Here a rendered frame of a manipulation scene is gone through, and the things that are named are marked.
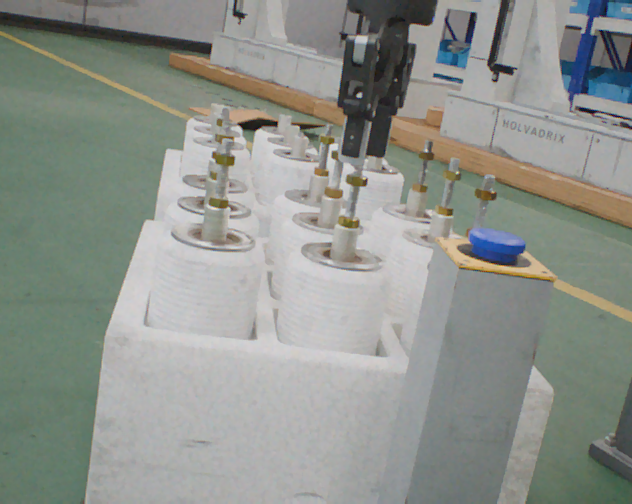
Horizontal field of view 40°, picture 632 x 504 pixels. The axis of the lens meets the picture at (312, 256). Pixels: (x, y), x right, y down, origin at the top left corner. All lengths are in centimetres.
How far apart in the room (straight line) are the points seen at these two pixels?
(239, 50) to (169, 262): 434
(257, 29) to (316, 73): 96
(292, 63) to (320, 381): 387
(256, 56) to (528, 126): 203
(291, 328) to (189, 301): 10
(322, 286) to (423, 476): 19
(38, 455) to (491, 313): 49
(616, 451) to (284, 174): 58
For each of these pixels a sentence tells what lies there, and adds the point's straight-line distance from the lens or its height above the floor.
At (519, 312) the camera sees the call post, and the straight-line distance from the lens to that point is 62.
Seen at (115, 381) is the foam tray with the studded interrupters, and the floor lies 14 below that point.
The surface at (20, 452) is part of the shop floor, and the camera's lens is 92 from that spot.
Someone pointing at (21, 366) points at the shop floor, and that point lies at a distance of 110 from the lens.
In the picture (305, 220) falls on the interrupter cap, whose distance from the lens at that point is 90.
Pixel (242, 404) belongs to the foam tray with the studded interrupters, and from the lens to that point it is 75.
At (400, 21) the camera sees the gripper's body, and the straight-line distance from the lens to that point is 74.
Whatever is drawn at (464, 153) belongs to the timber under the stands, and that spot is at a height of 6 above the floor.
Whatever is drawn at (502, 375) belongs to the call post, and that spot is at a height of 24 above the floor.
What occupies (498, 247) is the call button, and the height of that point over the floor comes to 33.
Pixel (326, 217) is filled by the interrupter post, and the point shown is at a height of 26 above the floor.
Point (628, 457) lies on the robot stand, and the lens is 113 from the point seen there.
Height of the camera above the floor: 45
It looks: 15 degrees down
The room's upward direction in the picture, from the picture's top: 10 degrees clockwise
